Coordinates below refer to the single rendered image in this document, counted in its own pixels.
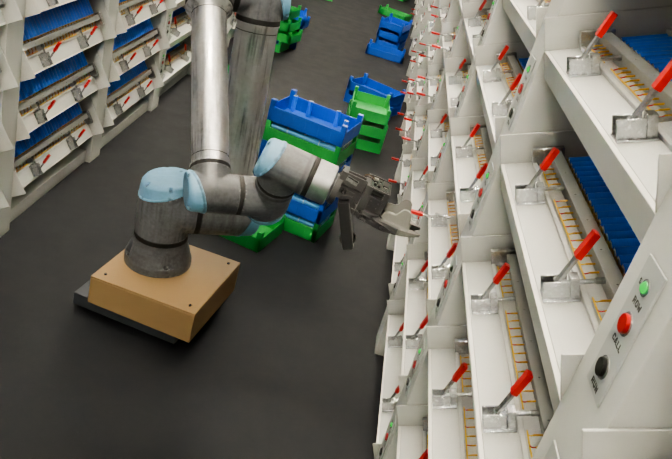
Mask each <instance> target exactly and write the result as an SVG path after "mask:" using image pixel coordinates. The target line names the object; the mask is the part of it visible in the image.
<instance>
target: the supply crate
mask: <svg viewBox="0 0 672 459"><path fill-rule="evenodd" d="M297 91H298V90H296V89H291V93H290V96H288V97H286V98H284V99H282V100H280V101H278V99H276V98H272V99H271V103H270V107H269V112H268V116H267V119H268V120H271V121H273V122H276V123H278V124H281V125H284V126H286V127H289V128H291V129H294V130H297V131H299V132H302V133H304V134H307V135H309V136H312V137H315V138H317V139H320V140H322V141H325V142H328V143H330V144H333V145H335V146H338V147H340V148H341V147H343V146H344V145H345V144H347V143H348V142H349V141H351V140H352V139H353V138H355V137H356V136H357V135H358V134H359V132H360V128H361V125H362V122H363V118H364V115H363V114H360V113H359V114H358V116H357V119H356V118H353V117H351V116H348V115H345V114H343V113H341V116H340V119H339V123H338V126H337V127H333V123H334V119H335V115H336V112H337V111H335V110H332V109H329V108H327V107H324V106H321V105H319V104H316V103H313V107H312V111H311V114H310V117H306V116H305V115H306V111H307V107H308V103H309V101H308V100H305V99H303V98H300V97H298V100H297V104H296V108H295V112H291V111H290V109H291V104H292V100H293V96H294V95H297ZM344 120H348V121H349V123H348V126H347V125H344V124H343V123H344Z"/></svg>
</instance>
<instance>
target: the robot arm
mask: <svg viewBox="0 0 672 459"><path fill-rule="evenodd" d="M290 8H291V0H185V10H186V13H187V14H188V16H189V17H190V18H191V163H190V170H185V169H182V168H177V167H168V168H166V167H161V168H156V169H153V170H150V171H149V172H147V173H146V174H145V175H144V176H143V177H142V180H141V184H140V188H139V190H138V202H137V210H136V219H135V228H134V234H133V236H132V237H131V239H130V241H129V243H128V244H127V246H126V248H125V251H124V262H125V264H126V265H127V266H128V267H129V268H130V269H131V270H133V271H134V272H136V273H138V274H141V275H144V276H147V277H152V278H172V277H176V276H179V275H181V274H183V273H185V272H186V271H187V270H188V269H189V268H190V266H191V260H192V255H191V251H190V247H189V244H188V234H189V233H190V234H207V235H225V236H236V237H239V236H251V235H253V234H254V233H256V231H257V230H258V228H259V226H260V225H264V226H268V225H273V224H275V223H277V222H279V221H280V220H281V219H282V217H283V216H284V215H285V213H286V212H287V210H288V207H289V204H290V202H291V199H292V197H293V195H294V193H296V194H298V195H301V196H303V197H305V198H307V199H310V200H312V201H314V202H316V203H319V204H321V205H322V204H324V202H325V200H326V202H327V203H330V204H332V203H333V201H334V199H335V197H337V198H338V213H339V223H340V232H341V233H340V236H339V240H340V242H341V244H342V249H343V250H352V249H353V246H354V243H355V241H356V235H355V233H354V232H353V222H352V214H353V215H355V217H356V218H357V219H359V220H361V221H362V222H364V223H367V224H369V225H370V226H372V227H374V228H376V229H378V230H380V231H383V232H386V233H389V234H392V235H398V236H402V237H420V234H419V233H417V232H415V231H414V230H420V227H419V226H418V225H417V224H415V223H414V222H412V221H411V217H412V214H411V209H412V202H411V201H409V200H403V201H402V202H401V203H399V204H397V205H395V204H392V203H388V199H389V197H390V195H391V187H392V185H391V184H392V183H391V182H389V181H387V180H384V179H382V178H380V177H378V176H376V175H373V174H371V173H370V174H366V175H368V176H367V178H366V176H362V175H360V174H357V173H355V172H353V171H351V170H350V167H349V166H347V165H344V167H343V169H342V171H341V172H339V173H338V171H339V166H337V165H335V164H332V163H330V162H328V161H326V160H324V159H321V158H319V157H317V156H315V155H312V154H310V153H308V152H306V151H304V150H301V149H299V148H297V147H295V146H293V145H290V144H288V143H287V142H286V141H281V140H279V139H276V138H271V139H269V140H268V142H267V144H266V146H265V148H264V149H263V151H262V153H261V155H260V157H259V159H258V161H257V163H256V165H255V162H256V156H257V150H258V144H259V138H260V133H261V127H262V121H263V115H264V109H265V103H266V98H267V92H268V86H269V80H270V74H271V68H272V63H273V57H274V51H275V45H276V40H277V34H278V29H279V28H280V22H281V20H282V21H284V20H287V19H288V17H289V13H290ZM233 12H236V18H235V19H236V25H235V32H234V39H233V45H232V52H231V59H230V65H229V72H228V50H227V19H228V18H230V16H231V15H232V13H233ZM254 175H255V176H256V177H255V176H254ZM379 216H381V217H382V218H380V217H379ZM154 247H155V248H154Z"/></svg>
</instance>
